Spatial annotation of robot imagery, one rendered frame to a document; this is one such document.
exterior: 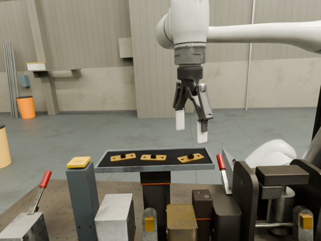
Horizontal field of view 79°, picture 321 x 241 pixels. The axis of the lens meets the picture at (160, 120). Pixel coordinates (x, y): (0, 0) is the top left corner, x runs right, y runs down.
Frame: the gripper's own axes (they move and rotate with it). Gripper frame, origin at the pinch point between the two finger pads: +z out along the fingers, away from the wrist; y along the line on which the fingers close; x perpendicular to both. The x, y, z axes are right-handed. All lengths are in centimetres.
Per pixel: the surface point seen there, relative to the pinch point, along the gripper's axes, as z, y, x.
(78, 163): 9.0, -13.0, -34.5
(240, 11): -178, -459, 439
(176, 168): 9.3, 3.2, -6.6
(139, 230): 55, -26, -14
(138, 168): 9.1, -1.1, -17.2
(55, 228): 55, -44, -52
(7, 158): 111, -320, -164
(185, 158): 8.8, 0.1, -1.8
